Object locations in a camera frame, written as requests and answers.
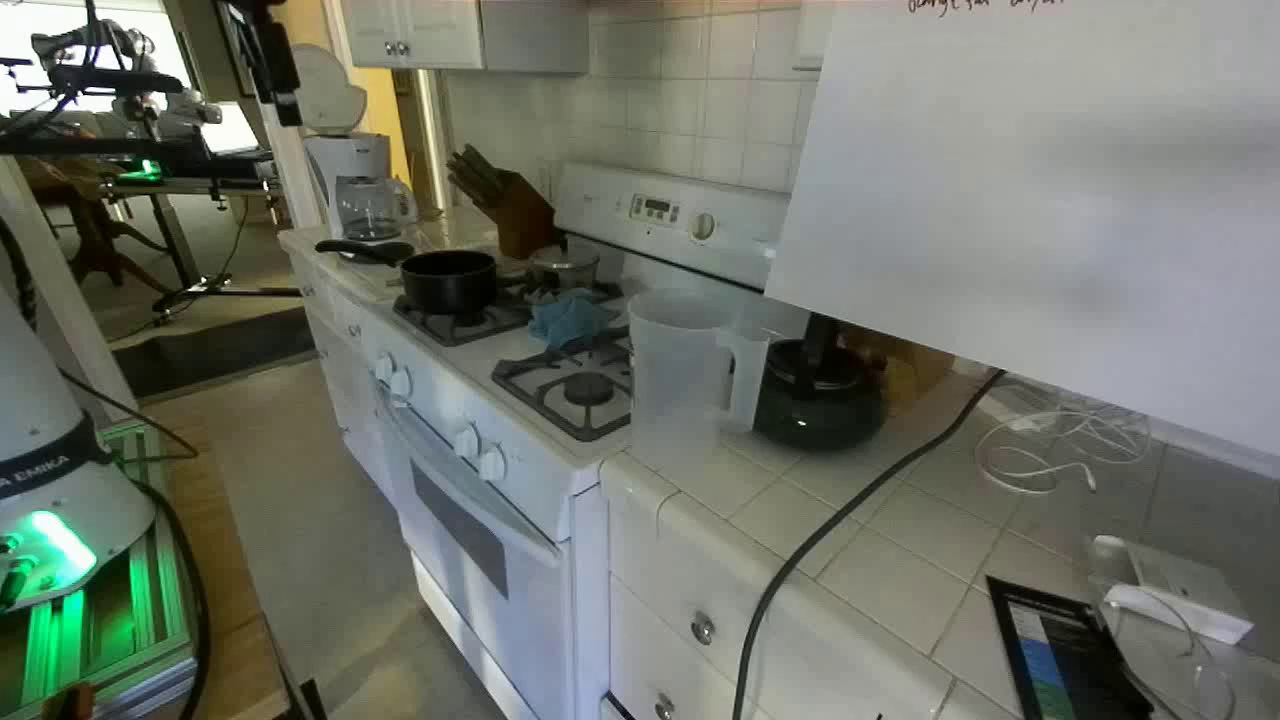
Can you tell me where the black burner grate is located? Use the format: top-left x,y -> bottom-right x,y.
490,331 -> 635,447
390,283 -> 536,354

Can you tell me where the white upper wall cabinet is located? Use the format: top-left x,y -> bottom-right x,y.
331,0 -> 592,82

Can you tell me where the robot mounting platform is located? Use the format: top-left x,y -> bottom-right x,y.
0,415 -> 206,715

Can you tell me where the small steel pot with lid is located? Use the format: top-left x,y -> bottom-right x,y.
524,252 -> 604,298

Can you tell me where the translucent plastic measuring jug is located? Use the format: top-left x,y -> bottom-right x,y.
623,287 -> 777,472

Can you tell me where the white power adapter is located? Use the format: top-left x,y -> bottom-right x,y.
1083,534 -> 1257,653

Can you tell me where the white coffee maker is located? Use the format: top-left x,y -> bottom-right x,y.
300,132 -> 422,252

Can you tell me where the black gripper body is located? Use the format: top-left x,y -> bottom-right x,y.
241,0 -> 306,105

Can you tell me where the black equipment stand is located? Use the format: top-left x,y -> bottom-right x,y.
0,18 -> 306,323

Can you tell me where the stack of white coffee filters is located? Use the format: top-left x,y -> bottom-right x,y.
292,45 -> 374,139

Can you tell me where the black power cable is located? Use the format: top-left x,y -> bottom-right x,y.
727,369 -> 1008,720

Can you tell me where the large wooden knife block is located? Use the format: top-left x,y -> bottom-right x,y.
443,139 -> 565,260

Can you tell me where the black tablet device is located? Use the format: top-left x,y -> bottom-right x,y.
986,571 -> 1155,720

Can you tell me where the white gas range stove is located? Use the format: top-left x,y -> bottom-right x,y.
312,159 -> 792,720

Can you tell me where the white drawer base cabinet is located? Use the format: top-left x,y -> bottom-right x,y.
595,455 -> 965,720

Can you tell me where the dark green kettle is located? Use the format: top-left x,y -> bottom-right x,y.
754,316 -> 894,453

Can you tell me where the coiled white cable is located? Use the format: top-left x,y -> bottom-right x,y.
976,394 -> 1155,499

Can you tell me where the blue cloth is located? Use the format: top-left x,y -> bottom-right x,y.
524,293 -> 617,358

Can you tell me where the black saucepan with handle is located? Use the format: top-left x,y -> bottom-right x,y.
312,238 -> 502,320

